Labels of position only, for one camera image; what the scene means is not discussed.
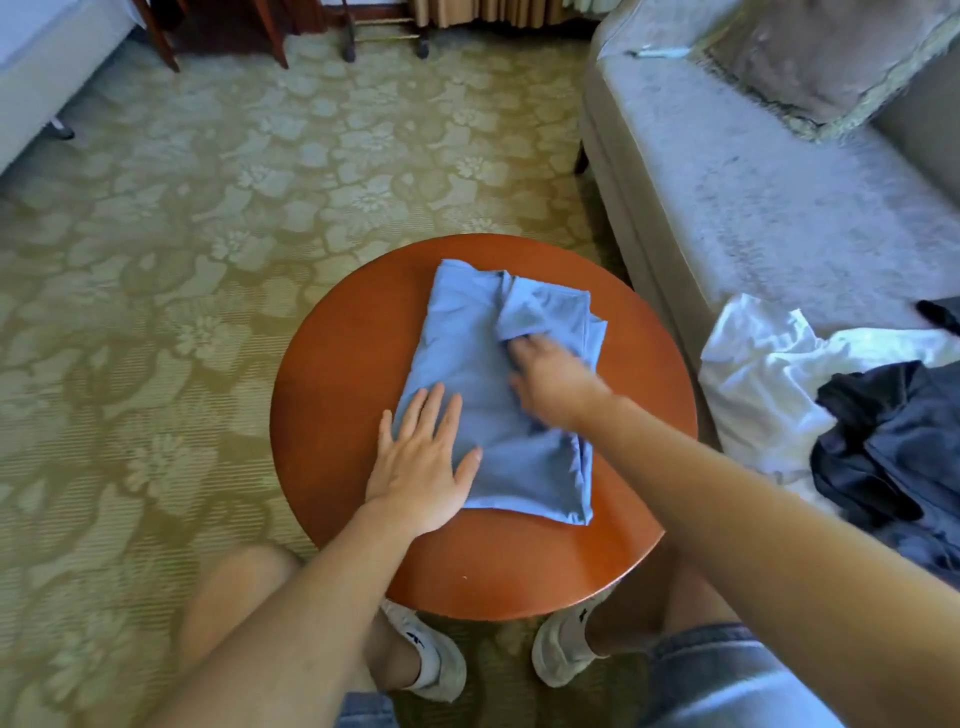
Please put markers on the person's left hand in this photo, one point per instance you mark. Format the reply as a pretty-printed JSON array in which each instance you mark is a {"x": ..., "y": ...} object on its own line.
[{"x": 420, "y": 468}]

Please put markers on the person's right hand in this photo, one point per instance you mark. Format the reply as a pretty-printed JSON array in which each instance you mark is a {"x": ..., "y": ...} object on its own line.
[{"x": 558, "y": 383}]

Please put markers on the light blue printed T-shirt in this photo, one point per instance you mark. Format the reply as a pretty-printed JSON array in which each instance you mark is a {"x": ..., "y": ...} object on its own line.
[{"x": 473, "y": 345}]

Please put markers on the pile of clothes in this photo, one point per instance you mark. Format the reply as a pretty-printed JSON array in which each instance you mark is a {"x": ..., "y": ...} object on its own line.
[{"x": 765, "y": 375}]

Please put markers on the person's left forearm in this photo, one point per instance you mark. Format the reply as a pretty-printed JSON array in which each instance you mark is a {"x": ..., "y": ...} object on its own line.
[{"x": 285, "y": 630}]

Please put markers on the person's right forearm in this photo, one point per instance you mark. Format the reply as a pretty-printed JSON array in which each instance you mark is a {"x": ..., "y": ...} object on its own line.
[{"x": 795, "y": 555}]

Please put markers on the person's right leg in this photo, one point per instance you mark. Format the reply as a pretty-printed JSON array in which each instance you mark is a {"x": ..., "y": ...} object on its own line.
[{"x": 675, "y": 600}]

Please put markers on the round wooden table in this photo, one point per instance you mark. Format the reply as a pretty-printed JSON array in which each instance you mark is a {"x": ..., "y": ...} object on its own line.
[{"x": 345, "y": 390}]

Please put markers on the white sneaker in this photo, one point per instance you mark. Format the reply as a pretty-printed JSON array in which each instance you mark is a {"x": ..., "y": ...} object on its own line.
[
  {"x": 563, "y": 645},
  {"x": 432, "y": 660}
]

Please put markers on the grey velvet chaise sofa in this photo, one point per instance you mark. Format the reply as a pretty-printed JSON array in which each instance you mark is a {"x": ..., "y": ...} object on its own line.
[{"x": 735, "y": 195}]

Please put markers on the small white flat object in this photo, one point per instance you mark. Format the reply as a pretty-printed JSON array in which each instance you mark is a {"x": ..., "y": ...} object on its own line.
[{"x": 660, "y": 51}]

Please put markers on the blue denim shorts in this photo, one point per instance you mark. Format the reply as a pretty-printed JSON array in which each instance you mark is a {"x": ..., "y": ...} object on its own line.
[{"x": 735, "y": 683}]

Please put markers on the beige curtain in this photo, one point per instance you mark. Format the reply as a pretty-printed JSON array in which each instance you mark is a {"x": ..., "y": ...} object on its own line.
[{"x": 495, "y": 12}]

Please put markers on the black valet stand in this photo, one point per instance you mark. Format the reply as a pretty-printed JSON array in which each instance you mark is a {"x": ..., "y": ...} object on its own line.
[{"x": 383, "y": 33}]

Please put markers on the brown fringed cushion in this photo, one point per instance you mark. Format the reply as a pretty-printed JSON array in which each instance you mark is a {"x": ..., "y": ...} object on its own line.
[{"x": 833, "y": 60}]

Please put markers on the dark wooden nightstand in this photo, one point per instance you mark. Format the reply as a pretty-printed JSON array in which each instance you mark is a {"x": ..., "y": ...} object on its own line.
[{"x": 218, "y": 15}]

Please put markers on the white bed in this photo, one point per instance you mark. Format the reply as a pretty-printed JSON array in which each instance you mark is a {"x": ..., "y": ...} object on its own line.
[{"x": 53, "y": 60}]

